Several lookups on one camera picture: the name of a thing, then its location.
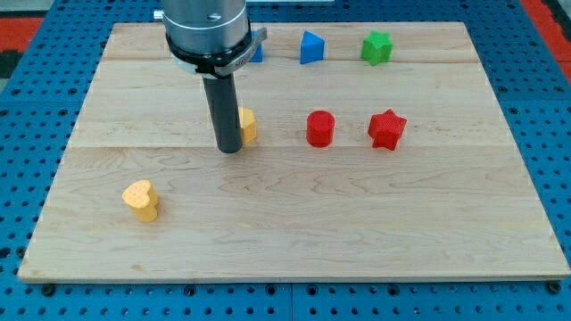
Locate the yellow hexagon block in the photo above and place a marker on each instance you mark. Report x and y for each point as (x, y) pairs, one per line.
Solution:
(248, 124)

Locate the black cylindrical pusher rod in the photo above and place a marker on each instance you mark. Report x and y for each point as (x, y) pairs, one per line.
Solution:
(223, 106)

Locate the blue triangle block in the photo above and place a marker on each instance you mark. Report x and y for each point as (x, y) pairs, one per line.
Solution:
(312, 48)

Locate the green star block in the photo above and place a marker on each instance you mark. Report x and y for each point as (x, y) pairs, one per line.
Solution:
(377, 48)

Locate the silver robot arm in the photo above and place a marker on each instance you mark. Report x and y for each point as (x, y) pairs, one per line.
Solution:
(213, 38)

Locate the red star block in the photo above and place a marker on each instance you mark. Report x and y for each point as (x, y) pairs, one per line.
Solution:
(386, 129)

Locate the yellow heart block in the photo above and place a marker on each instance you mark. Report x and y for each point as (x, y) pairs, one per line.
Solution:
(142, 200)

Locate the blue block behind arm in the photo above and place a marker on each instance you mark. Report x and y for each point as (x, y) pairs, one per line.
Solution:
(257, 52)

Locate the red cylinder block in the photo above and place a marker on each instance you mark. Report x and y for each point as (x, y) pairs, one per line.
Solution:
(320, 128)

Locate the wooden board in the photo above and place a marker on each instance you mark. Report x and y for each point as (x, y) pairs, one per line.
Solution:
(452, 203)

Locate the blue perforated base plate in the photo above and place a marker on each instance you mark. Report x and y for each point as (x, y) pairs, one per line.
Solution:
(41, 102)

